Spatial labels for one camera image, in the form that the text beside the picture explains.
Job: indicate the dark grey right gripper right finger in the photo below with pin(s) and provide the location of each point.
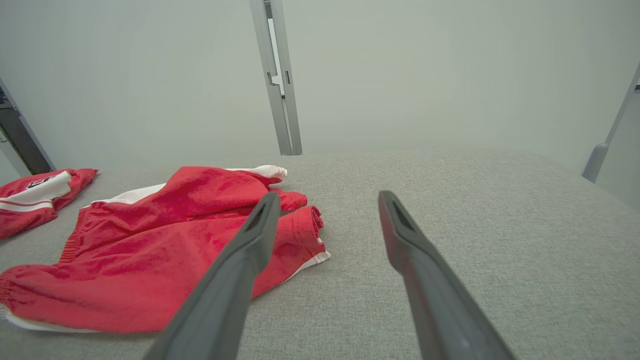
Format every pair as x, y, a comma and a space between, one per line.
445, 320

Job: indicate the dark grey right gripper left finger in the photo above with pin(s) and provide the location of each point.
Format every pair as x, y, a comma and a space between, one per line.
220, 310

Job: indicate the red white-trimmed shorts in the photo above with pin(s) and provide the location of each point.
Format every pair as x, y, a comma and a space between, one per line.
135, 260

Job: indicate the red basketball jersey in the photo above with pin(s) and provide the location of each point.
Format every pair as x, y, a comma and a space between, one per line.
30, 200

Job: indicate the grey partition joint post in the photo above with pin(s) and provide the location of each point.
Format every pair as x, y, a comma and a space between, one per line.
285, 110

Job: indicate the grey partition corner post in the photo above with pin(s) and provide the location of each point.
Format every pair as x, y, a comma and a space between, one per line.
602, 155

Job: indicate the grey metal bracket left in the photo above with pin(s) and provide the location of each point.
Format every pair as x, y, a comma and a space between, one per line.
22, 140

